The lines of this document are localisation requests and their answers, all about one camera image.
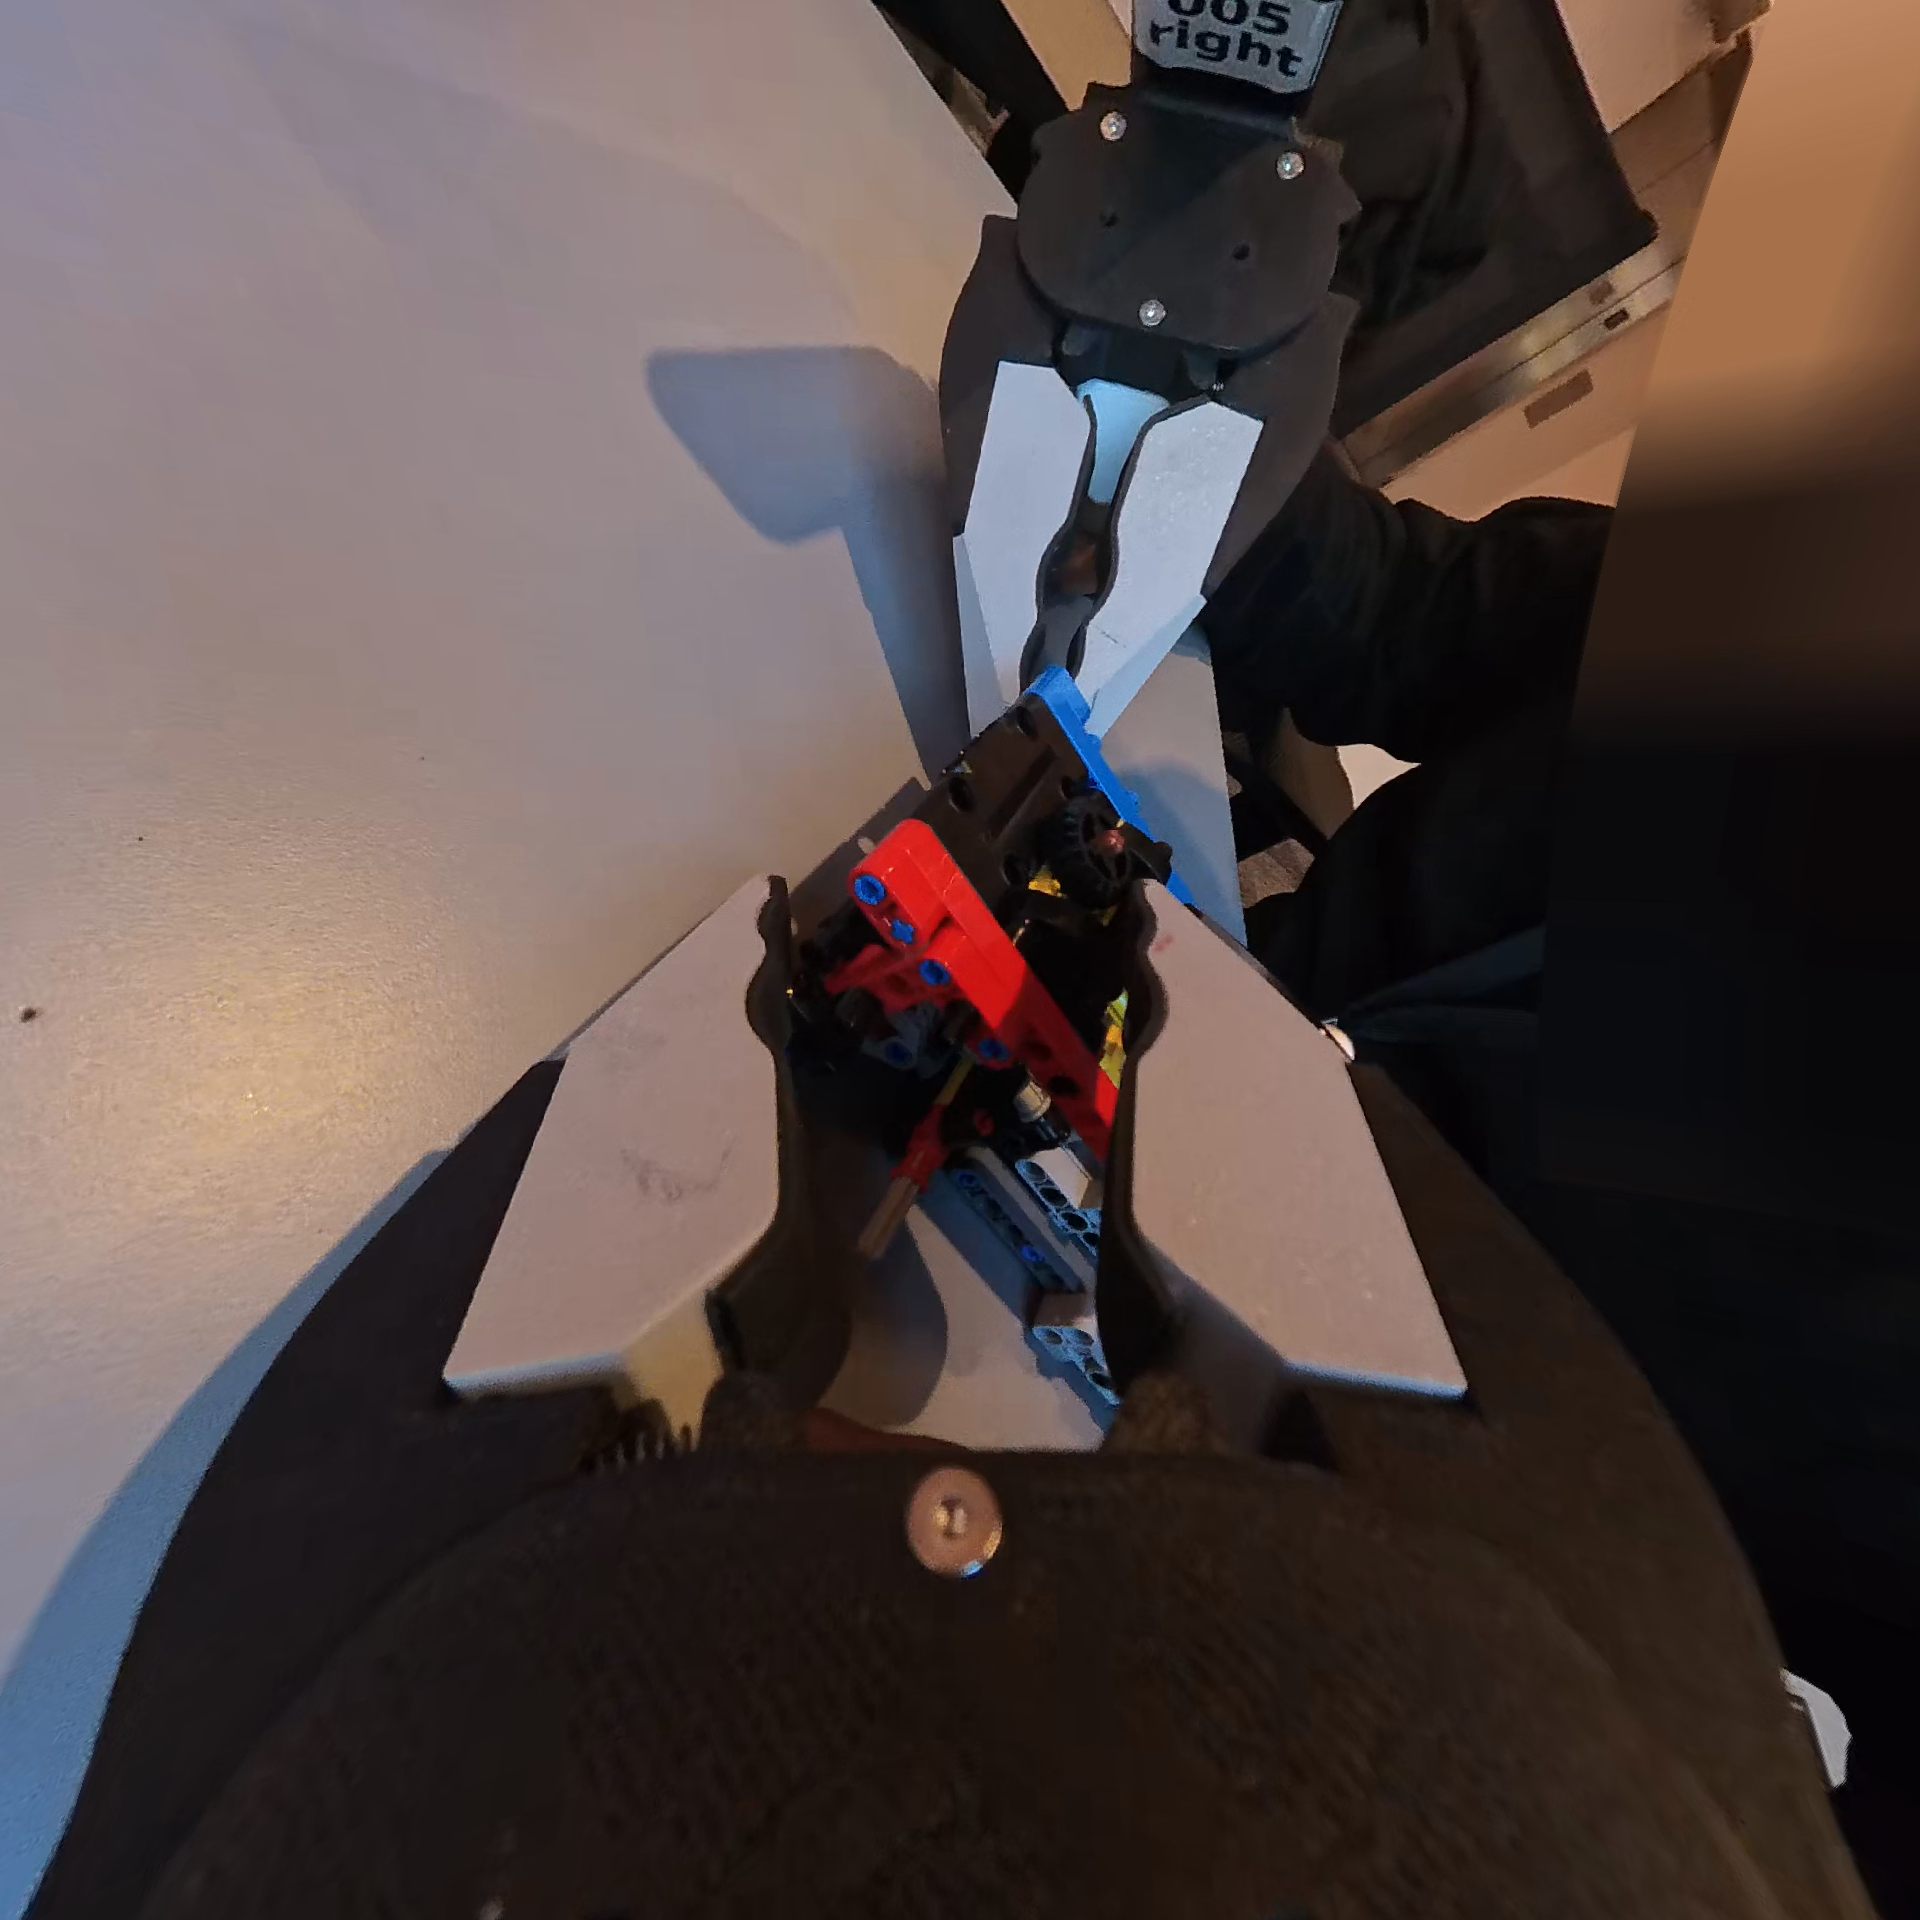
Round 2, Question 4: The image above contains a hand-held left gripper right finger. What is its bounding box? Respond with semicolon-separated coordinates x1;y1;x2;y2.
1100;884;1469;1404

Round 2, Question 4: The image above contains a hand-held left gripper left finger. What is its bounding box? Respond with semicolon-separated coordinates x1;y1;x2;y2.
445;878;854;1408

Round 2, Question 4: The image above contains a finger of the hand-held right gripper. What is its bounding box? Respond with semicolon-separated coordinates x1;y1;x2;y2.
1071;380;1269;740
954;359;1103;740

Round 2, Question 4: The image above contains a toy brick car model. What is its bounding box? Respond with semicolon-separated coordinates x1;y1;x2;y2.
779;663;1203;1412

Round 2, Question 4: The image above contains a person's right forearm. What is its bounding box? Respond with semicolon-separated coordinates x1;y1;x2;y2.
1199;450;1619;752

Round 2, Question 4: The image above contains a grey desk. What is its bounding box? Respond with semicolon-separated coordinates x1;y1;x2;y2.
0;0;1250;1741

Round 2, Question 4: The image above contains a dark cloth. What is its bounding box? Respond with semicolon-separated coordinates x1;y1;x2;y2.
1296;0;1660;436

